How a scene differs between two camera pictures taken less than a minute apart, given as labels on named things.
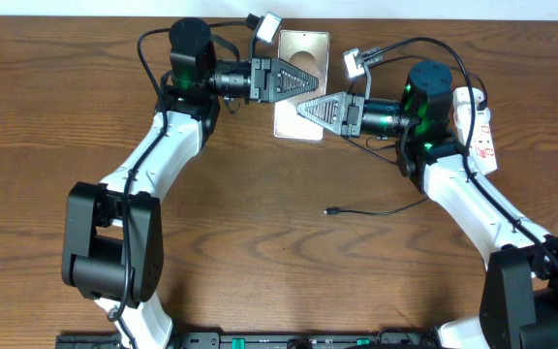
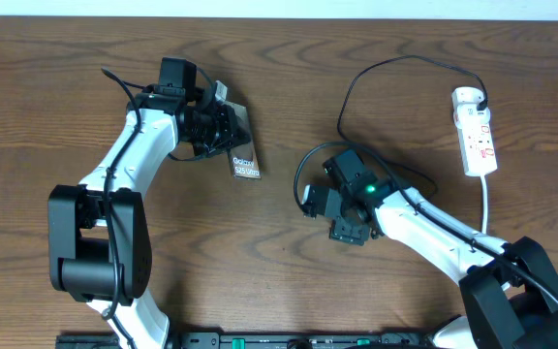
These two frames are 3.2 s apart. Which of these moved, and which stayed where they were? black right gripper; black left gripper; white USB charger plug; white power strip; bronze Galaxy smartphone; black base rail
Moved: black right gripper; black left gripper; bronze Galaxy smartphone
Stayed: white USB charger plug; black base rail; white power strip
